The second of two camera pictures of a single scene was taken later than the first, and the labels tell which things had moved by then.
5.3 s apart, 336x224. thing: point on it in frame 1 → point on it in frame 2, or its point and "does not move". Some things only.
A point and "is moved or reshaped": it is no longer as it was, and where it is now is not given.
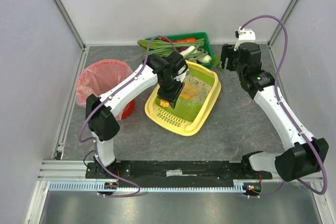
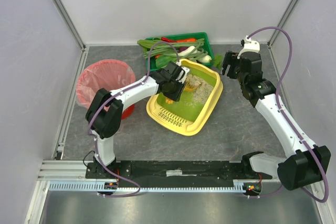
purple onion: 181,49 does not move
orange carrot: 187,40 does not move
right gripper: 228,57 → 233,64
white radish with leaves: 216,61 does not move
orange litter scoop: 187,93 is moved or reshaped
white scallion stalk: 188,50 does not move
